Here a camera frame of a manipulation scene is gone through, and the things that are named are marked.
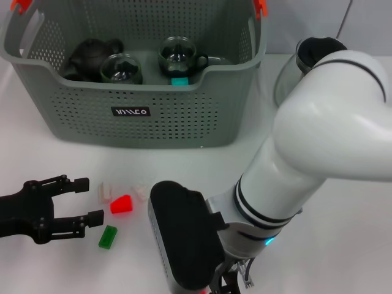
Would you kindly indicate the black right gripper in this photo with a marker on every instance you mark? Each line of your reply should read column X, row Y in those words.
column 229, row 281

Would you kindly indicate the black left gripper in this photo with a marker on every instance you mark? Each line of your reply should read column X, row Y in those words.
column 27, row 211

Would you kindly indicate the glass teacup with black base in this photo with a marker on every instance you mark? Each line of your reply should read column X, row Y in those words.
column 122, row 70
column 177, row 59

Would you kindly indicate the teal square building brick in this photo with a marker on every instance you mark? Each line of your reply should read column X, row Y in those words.
column 179, row 82

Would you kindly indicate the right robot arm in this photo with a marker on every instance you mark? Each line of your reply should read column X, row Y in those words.
column 321, row 137

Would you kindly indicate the grey perforated storage bin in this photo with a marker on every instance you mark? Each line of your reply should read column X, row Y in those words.
column 153, row 122

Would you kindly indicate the clear building brick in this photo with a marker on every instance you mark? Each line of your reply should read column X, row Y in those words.
column 141, row 193
column 104, row 192

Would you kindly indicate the red building brick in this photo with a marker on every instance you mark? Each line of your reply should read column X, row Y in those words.
column 122, row 205

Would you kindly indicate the green building brick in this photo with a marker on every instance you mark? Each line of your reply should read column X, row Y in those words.
column 107, row 237

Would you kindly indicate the dark clay teapot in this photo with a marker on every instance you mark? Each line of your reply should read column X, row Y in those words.
column 90, row 58

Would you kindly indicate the right wrist camera housing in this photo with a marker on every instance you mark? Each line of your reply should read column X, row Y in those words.
column 183, row 232

